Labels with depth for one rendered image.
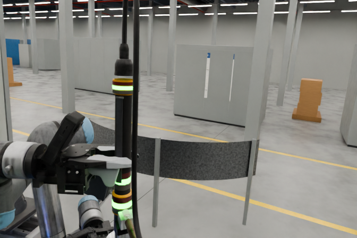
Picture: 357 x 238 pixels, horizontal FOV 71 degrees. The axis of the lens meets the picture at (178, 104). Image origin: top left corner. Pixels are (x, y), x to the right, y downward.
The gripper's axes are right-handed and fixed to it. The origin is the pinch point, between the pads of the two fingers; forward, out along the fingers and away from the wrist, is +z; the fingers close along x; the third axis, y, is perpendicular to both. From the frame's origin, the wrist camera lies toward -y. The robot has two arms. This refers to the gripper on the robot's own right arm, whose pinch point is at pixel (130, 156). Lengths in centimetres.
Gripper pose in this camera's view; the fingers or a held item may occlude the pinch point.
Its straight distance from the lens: 54.1
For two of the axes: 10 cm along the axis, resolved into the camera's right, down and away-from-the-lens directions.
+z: 10.0, 0.5, 0.0
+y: -0.5, 9.8, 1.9
